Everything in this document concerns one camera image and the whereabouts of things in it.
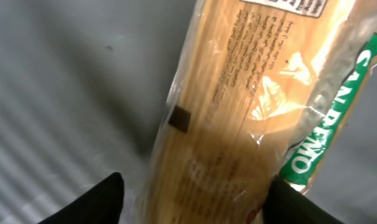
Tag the spaghetti packet red ends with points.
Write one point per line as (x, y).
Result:
(254, 79)

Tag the grey plastic basket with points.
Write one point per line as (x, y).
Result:
(83, 92)

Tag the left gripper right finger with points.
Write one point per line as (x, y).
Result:
(284, 205)

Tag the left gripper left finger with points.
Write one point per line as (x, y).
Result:
(102, 204)

